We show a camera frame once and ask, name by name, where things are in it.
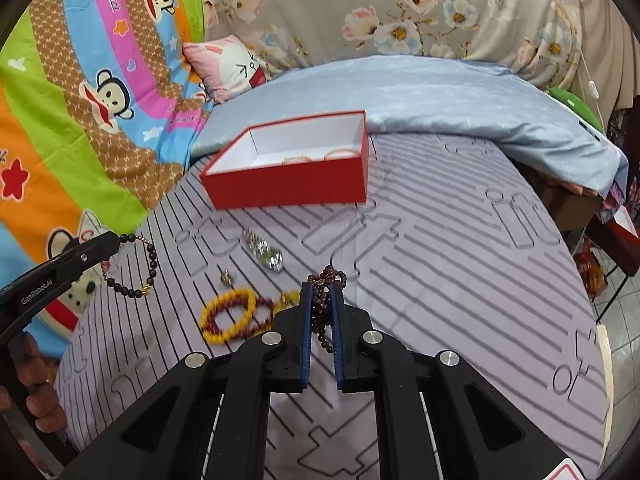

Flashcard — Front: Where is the dark brown bead bracelet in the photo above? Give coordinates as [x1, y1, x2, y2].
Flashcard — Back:
[105, 232, 160, 300]

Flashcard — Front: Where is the garnet multi-wrap bead bracelet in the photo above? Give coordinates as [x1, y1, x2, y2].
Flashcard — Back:
[306, 264, 348, 354]

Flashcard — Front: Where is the rose gold bangle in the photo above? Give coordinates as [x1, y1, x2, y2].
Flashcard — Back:
[323, 148, 361, 160]

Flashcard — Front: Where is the person's left hand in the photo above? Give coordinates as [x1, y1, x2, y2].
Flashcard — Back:
[11, 333, 67, 434]

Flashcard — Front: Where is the grey line-patterned bed sheet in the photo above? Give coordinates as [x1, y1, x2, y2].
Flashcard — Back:
[56, 134, 608, 479]

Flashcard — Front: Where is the colourful cartoon monkey quilt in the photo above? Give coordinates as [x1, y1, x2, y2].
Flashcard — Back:
[0, 0, 216, 361]

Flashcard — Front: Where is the red rectangular gift box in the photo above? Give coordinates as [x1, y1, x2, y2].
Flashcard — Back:
[200, 110, 369, 210]

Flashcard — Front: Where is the pink cartoon cushion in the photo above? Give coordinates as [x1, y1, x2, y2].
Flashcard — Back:
[182, 35, 267, 104]

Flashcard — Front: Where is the light blue quilt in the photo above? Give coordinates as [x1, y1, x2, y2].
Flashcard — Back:
[191, 55, 628, 196]

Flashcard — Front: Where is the green plush toy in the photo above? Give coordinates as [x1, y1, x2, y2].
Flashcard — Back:
[547, 87, 603, 132]

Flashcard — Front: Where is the grey floral pillow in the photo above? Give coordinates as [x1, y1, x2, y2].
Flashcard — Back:
[202, 0, 582, 88]

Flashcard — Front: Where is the dark red bead bracelet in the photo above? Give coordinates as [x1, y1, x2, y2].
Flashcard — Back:
[203, 294, 278, 339]

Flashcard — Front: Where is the white cable with switch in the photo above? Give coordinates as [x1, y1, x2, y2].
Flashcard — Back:
[549, 0, 604, 111]

